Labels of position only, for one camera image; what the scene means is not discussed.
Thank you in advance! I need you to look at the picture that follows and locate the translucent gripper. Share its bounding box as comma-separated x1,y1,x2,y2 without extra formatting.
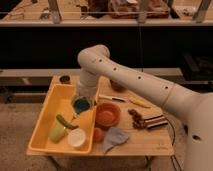
71,96,97,117

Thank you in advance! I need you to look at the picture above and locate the teal green sponge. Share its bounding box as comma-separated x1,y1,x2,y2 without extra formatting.
73,97,90,114

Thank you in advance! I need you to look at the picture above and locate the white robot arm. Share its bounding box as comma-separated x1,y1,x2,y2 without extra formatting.
76,45,213,171

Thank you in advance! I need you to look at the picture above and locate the small dark cup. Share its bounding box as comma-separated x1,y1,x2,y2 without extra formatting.
59,75,71,84

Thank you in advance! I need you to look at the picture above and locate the light green plastic cup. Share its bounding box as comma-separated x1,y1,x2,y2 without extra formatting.
49,122,66,143

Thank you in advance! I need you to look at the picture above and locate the yellow plastic bin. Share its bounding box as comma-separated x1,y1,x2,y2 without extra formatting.
28,84,96,155

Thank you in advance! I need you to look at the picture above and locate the green chili pepper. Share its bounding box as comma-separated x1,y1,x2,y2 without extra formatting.
56,114,79,130

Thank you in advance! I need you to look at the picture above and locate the orange plastic bowl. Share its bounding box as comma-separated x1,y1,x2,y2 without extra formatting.
95,102,121,128

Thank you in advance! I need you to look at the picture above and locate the orange tomato toy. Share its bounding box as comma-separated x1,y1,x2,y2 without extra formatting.
93,127,104,142

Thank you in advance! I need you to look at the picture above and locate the grey blue cloth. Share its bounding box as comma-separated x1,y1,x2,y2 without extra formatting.
103,127,129,154

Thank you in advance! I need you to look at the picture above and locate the yellow banana toy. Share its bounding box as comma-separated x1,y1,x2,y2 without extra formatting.
129,97,150,108

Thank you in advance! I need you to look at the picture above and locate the dark grape cluster toy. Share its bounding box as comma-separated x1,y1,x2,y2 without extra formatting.
128,109,143,129

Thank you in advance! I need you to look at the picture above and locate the wooden folding table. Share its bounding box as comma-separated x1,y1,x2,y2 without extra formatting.
27,76,174,156

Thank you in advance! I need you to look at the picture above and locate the black floor cable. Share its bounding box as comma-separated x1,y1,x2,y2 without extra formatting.
164,114,183,171

